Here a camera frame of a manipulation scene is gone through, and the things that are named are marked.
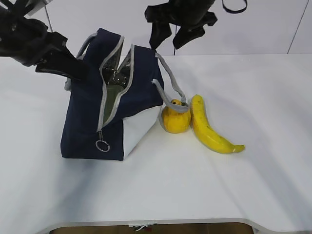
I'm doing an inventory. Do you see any navy blue lunch bag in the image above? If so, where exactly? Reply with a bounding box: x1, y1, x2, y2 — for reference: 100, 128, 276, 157
60, 28, 189, 161

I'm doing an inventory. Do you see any yellow banana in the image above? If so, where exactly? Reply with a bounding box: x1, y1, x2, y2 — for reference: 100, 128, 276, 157
190, 95, 245, 154

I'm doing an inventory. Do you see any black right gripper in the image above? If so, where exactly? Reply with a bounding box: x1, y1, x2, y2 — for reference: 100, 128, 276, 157
145, 0, 217, 49

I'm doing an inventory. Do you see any green-lidded glass food container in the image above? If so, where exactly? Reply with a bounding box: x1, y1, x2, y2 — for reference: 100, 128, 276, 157
103, 84, 126, 126

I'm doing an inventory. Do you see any yellow pear-shaped gourd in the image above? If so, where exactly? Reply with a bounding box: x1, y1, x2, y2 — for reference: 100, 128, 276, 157
161, 99, 191, 134

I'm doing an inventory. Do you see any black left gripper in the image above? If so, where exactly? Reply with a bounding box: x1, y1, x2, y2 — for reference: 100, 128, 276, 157
0, 17, 85, 80

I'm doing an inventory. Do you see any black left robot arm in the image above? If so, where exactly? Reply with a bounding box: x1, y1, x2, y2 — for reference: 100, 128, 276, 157
0, 0, 88, 80

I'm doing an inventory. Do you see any black cable loop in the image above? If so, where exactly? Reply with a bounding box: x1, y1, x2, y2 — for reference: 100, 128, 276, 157
221, 0, 247, 13

